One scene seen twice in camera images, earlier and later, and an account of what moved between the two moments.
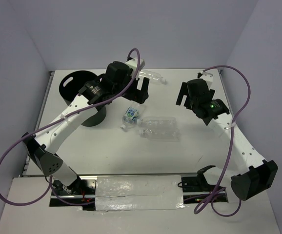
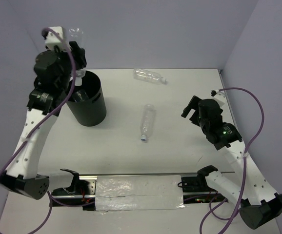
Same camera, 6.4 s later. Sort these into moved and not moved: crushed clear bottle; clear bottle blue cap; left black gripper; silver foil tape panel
Moved: crushed clear bottle; left black gripper; clear bottle blue cap
Not moved: silver foil tape panel
